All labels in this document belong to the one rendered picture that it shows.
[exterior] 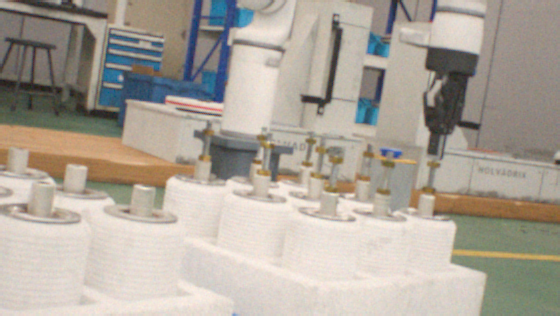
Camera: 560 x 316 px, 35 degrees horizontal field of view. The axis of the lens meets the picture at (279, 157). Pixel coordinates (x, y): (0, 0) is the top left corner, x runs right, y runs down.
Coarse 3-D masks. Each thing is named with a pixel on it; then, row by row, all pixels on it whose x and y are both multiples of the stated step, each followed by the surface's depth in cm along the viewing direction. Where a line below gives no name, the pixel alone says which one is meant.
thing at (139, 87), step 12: (132, 72) 582; (132, 84) 583; (144, 84) 569; (156, 84) 559; (168, 84) 563; (180, 84) 567; (192, 84) 572; (204, 84) 578; (132, 96) 582; (144, 96) 568; (156, 96) 561; (180, 96) 570; (192, 96) 575; (120, 108) 596; (120, 120) 595
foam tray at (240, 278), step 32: (192, 256) 117; (224, 256) 114; (224, 288) 113; (256, 288) 110; (288, 288) 106; (320, 288) 103; (352, 288) 106; (384, 288) 111; (416, 288) 117; (448, 288) 124; (480, 288) 131
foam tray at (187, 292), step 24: (192, 288) 92; (0, 312) 73; (24, 312) 74; (48, 312) 75; (72, 312) 76; (96, 312) 78; (120, 312) 79; (144, 312) 82; (168, 312) 84; (192, 312) 86; (216, 312) 89
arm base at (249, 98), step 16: (240, 48) 163; (256, 48) 162; (240, 64) 163; (256, 64) 162; (272, 64) 164; (240, 80) 163; (256, 80) 163; (272, 80) 164; (240, 96) 163; (256, 96) 163; (272, 96) 165; (224, 112) 166; (240, 112) 163; (256, 112) 163; (224, 128) 165; (240, 128) 163; (256, 128) 164
